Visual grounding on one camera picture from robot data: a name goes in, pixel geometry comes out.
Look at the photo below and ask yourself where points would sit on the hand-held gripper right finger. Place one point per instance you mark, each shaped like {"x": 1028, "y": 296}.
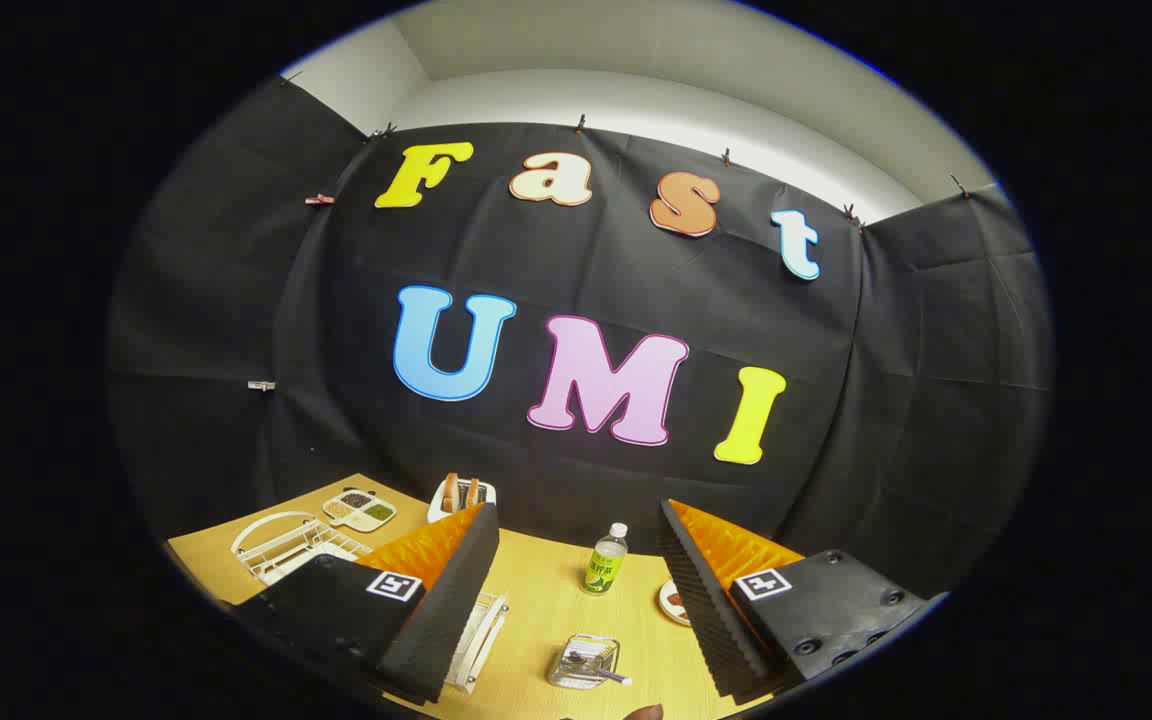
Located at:
{"x": 701, "y": 610}

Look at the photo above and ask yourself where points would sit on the black backdrop cloth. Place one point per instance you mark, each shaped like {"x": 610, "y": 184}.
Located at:
{"x": 586, "y": 260}

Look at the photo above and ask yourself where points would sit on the white oval sausage plate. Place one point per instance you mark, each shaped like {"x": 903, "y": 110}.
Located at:
{"x": 668, "y": 612}

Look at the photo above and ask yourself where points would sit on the white divided spice dish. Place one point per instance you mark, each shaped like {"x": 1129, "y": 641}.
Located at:
{"x": 359, "y": 509}

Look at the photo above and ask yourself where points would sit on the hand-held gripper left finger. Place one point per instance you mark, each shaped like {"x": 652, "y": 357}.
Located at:
{"x": 446, "y": 610}

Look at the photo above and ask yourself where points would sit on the toast slice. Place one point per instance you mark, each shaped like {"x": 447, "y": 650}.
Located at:
{"x": 450, "y": 491}
{"x": 472, "y": 492}

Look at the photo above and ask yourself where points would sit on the white toaster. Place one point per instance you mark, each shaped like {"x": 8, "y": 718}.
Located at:
{"x": 439, "y": 514}

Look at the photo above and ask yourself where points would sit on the row of black clips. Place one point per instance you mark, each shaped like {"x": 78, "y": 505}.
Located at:
{"x": 581, "y": 124}

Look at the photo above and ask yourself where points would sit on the pink clip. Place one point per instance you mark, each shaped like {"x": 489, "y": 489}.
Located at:
{"x": 318, "y": 199}

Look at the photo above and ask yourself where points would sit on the green label drink bottle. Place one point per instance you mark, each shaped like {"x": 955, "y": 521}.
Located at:
{"x": 604, "y": 570}

